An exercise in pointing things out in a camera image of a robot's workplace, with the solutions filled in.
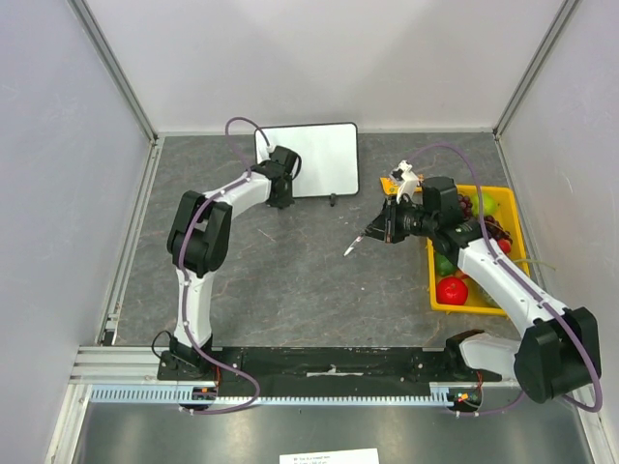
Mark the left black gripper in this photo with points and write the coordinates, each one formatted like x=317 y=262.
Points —
x=288 y=201

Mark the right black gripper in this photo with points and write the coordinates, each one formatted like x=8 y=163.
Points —
x=390 y=225

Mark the magenta whiteboard marker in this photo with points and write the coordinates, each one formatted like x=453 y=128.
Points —
x=354 y=243

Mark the white whiteboard black frame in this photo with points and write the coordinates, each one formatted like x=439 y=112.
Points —
x=329 y=155

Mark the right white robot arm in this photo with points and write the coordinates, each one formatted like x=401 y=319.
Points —
x=558 y=351

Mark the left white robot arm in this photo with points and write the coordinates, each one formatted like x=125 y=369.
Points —
x=198 y=243

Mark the yellow candy packet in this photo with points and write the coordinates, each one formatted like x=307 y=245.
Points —
x=393 y=187

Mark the green lime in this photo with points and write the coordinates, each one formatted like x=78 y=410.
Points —
x=443 y=266

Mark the purple grape bunch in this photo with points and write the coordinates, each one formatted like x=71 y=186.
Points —
x=466 y=205

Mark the red tomato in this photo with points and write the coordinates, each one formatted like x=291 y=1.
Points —
x=451 y=290

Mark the green pear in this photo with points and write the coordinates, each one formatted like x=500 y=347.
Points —
x=484 y=205

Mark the red cherries cluster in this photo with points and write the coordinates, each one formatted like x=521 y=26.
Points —
x=498 y=233

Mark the yellow plastic fruit tray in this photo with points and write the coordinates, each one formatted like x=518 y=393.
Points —
x=507 y=215

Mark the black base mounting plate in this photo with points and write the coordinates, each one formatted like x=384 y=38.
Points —
x=338 y=370

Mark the white paper label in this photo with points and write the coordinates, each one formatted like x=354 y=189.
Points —
x=351 y=456

